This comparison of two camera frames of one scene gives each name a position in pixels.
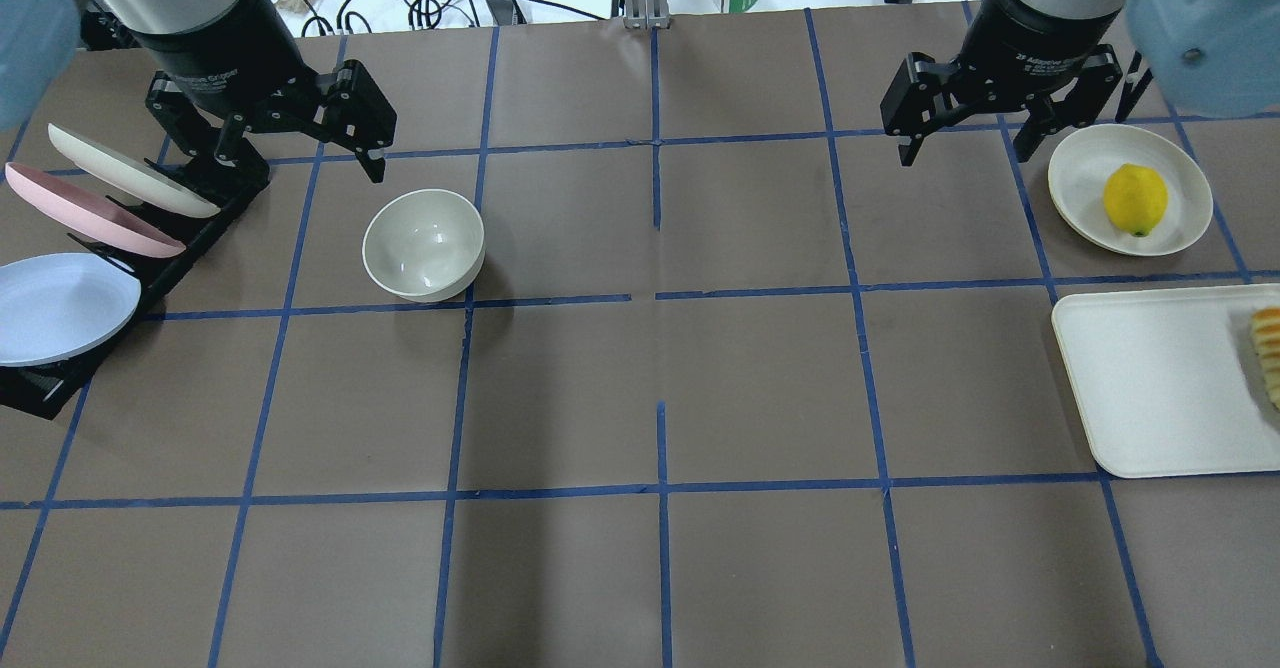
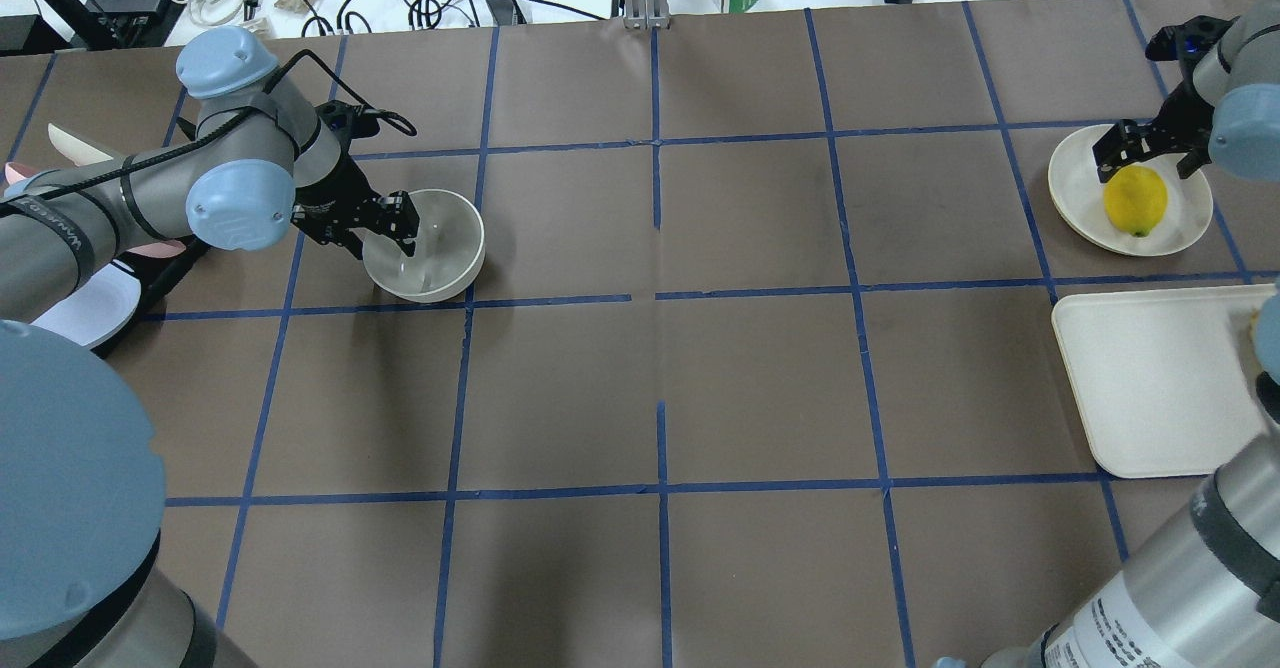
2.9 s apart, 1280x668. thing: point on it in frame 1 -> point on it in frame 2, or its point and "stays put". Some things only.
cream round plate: [1082, 163] stays put
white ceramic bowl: [425, 245] stays put
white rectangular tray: [1177, 382] stays put
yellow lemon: [1135, 197] stays put
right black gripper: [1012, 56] -> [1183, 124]
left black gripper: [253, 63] -> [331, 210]
